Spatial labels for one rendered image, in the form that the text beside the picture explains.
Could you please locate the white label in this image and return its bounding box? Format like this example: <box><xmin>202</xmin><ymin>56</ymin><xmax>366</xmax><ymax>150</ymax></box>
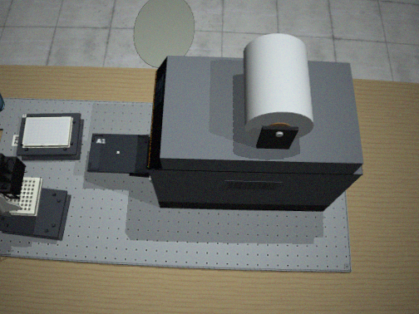
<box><xmin>12</xmin><ymin>135</ymin><xmax>19</xmax><ymax>146</ymax></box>

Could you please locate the white plate with grid of square wells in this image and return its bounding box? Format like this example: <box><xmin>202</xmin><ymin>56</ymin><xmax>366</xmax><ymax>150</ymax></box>
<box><xmin>4</xmin><ymin>177</ymin><xmax>43</xmax><ymax>216</ymax></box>

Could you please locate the grey perforated base plate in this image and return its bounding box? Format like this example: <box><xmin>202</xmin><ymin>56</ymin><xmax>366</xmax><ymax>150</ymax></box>
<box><xmin>0</xmin><ymin>97</ymin><xmax>352</xmax><ymax>272</ymax></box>

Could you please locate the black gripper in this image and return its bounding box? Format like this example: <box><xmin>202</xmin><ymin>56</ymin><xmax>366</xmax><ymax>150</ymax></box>
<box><xmin>0</xmin><ymin>153</ymin><xmax>27</xmax><ymax>217</ymax></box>

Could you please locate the white rectangular plate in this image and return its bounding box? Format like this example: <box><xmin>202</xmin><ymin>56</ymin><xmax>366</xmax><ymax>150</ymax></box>
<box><xmin>22</xmin><ymin>116</ymin><xmax>73</xmax><ymax>149</ymax></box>

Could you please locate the white roll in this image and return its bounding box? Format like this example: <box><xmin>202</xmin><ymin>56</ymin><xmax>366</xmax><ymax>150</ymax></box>
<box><xmin>244</xmin><ymin>33</ymin><xmax>313</xmax><ymax>140</ymax></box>

